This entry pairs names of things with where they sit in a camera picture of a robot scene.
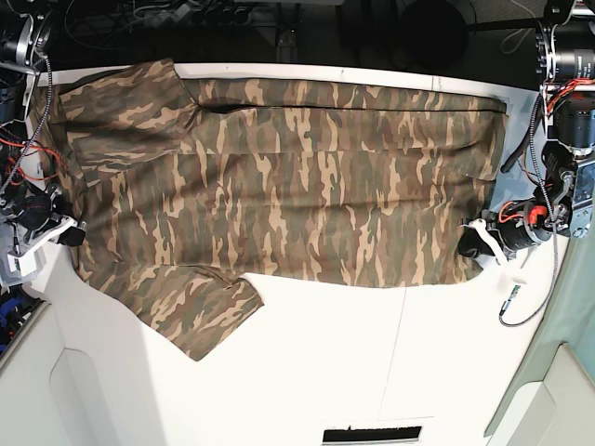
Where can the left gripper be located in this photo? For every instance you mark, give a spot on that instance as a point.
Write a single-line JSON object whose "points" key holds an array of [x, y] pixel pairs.
{"points": [[516, 226]]}

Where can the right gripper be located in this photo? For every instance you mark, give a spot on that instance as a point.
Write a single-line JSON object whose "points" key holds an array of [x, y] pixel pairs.
{"points": [[34, 213]]}

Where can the camouflage t-shirt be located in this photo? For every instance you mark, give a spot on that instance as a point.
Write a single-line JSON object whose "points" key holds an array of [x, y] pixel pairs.
{"points": [[187, 187]]}

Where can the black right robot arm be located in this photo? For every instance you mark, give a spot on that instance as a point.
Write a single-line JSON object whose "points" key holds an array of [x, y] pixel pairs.
{"points": [[26, 29]]}

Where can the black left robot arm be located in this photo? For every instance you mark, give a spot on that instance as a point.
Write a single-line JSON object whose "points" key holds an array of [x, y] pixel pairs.
{"points": [[560, 137]]}

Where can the clear plastic screw box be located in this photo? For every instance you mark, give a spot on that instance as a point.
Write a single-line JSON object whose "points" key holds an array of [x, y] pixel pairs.
{"points": [[11, 278]]}

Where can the grey tray with blue items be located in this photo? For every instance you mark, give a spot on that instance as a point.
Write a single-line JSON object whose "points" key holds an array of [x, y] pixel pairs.
{"points": [[19, 313]]}

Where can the white slotted table vent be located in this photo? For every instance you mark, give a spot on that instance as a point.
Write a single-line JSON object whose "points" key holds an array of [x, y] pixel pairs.
{"points": [[372, 436]]}

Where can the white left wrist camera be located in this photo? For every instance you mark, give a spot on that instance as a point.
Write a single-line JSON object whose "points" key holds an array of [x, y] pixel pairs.
{"points": [[509, 285]]}

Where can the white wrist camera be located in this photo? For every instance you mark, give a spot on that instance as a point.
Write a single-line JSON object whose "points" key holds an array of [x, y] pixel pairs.
{"points": [[24, 264], [509, 285]]}

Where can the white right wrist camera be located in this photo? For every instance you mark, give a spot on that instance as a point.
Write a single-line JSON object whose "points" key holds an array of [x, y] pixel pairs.
{"points": [[24, 264]]}

